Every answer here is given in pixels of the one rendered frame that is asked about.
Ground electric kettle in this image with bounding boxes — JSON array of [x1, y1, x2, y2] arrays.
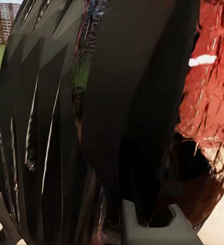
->
[[0, 0, 224, 245]]

